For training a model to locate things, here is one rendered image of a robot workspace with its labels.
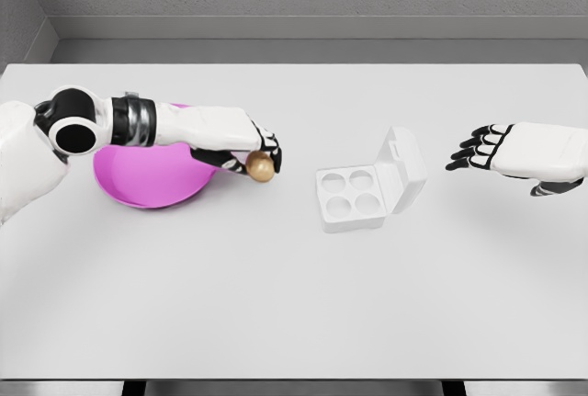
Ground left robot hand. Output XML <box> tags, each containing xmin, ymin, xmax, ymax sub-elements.
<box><xmin>188</xmin><ymin>107</ymin><xmax>284</xmax><ymax>183</ymax></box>

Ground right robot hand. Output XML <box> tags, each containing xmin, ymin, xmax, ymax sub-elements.
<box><xmin>445</xmin><ymin>121</ymin><xmax>581</xmax><ymax>198</ymax></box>

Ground pink bowl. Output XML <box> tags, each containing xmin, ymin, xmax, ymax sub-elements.
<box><xmin>93</xmin><ymin>102</ymin><xmax>218</xmax><ymax>209</ymax></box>

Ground white egg box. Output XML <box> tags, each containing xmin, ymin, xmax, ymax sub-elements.
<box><xmin>314</xmin><ymin>126</ymin><xmax>427</xmax><ymax>235</ymax></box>

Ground brown egg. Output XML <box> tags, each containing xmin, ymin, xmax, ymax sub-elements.
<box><xmin>245</xmin><ymin>150</ymin><xmax>276</xmax><ymax>183</ymax></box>

